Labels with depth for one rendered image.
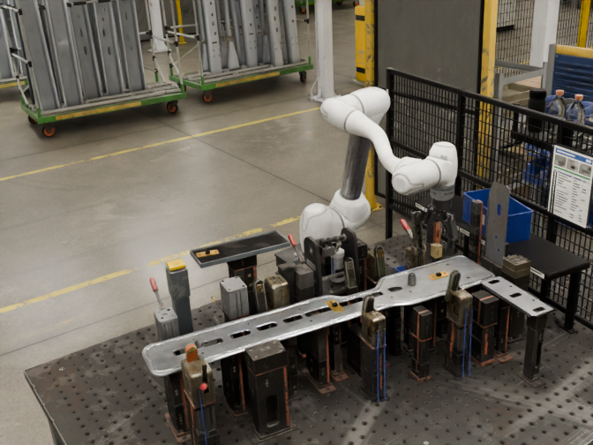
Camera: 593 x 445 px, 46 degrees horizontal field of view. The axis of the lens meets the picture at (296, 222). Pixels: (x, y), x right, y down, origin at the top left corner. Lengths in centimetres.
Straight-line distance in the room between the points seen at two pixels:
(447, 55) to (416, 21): 38
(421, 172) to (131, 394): 136
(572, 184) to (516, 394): 85
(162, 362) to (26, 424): 170
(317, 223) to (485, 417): 116
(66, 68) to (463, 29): 553
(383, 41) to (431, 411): 350
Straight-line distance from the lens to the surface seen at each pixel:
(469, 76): 492
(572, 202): 298
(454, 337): 272
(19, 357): 455
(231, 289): 254
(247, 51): 1056
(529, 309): 266
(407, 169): 247
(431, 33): 512
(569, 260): 297
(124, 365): 296
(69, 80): 914
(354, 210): 330
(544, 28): 702
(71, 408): 280
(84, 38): 941
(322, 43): 954
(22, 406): 412
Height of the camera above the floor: 233
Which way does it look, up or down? 24 degrees down
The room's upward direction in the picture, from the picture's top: 3 degrees counter-clockwise
